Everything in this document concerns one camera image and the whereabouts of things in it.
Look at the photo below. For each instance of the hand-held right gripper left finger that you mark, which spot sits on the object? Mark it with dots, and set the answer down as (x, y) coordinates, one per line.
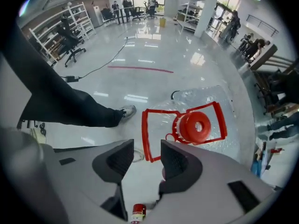
(112, 162)

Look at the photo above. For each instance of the black high table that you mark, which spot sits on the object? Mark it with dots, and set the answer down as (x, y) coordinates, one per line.
(121, 14)

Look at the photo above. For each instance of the grey metal railing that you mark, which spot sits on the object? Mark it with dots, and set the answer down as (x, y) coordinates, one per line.
(262, 23)

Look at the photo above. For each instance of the black power adapter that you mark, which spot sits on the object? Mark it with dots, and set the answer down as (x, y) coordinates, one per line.
(71, 78)

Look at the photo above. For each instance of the red canister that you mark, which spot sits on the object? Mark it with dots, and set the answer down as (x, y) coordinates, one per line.
(139, 212)

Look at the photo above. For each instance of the black office chair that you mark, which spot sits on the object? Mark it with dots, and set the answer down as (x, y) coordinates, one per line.
(70, 39)
(107, 15)
(150, 11)
(136, 12)

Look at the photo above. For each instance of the white square pillar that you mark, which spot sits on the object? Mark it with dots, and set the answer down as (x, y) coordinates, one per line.
(208, 10)

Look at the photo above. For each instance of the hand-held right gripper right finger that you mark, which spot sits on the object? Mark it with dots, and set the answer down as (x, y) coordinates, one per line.
(180, 167)

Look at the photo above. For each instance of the yellow bin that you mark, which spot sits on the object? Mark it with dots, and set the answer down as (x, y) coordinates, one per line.
(162, 23)

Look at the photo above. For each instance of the white metal shelving rack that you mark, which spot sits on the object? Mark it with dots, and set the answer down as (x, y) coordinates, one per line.
(189, 13)
(50, 30)

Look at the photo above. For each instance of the clear water jug red cap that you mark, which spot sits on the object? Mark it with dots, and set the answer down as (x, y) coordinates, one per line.
(194, 126)

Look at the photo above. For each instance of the white tall cabinet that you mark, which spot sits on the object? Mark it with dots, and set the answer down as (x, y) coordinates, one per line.
(97, 16)

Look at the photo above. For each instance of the person's grey sneaker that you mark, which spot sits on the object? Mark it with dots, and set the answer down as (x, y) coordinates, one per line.
(129, 111)

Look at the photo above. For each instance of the glossy grey floor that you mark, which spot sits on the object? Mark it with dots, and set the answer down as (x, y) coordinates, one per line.
(149, 85)

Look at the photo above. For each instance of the person's leg in black trousers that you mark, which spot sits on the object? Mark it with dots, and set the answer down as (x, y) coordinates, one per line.
(53, 97)

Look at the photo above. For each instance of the wooden table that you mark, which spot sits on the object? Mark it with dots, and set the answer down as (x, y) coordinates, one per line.
(264, 57)

